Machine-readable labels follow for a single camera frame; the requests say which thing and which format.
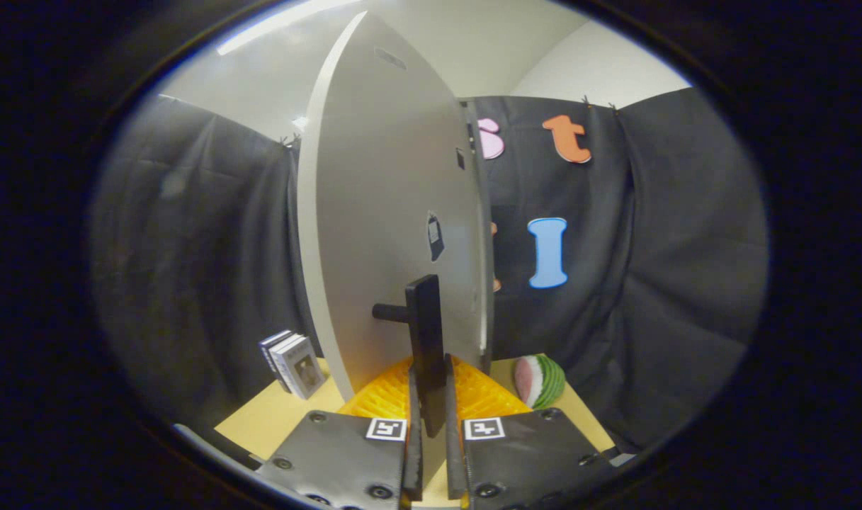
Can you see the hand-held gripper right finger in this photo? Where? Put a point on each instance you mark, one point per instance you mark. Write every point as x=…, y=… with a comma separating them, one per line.
x=454, y=453

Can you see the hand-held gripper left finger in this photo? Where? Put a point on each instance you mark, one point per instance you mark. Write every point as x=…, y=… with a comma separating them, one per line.
x=414, y=453

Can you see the white shoe cabinet door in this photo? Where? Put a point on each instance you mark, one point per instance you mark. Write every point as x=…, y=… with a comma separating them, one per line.
x=374, y=212

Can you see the grey shoe cabinet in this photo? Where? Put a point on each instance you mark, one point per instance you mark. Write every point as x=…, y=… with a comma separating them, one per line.
x=479, y=177

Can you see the watermelon slice toy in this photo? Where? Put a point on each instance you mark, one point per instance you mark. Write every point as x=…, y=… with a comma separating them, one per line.
x=540, y=382

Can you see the grey cover book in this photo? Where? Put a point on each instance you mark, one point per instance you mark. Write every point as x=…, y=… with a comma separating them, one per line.
x=304, y=368

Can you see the dark blue spine book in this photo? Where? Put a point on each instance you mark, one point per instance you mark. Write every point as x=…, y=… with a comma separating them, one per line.
x=268, y=350

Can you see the black backdrop cloth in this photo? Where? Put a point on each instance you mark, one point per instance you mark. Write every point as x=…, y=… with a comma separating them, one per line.
x=650, y=283

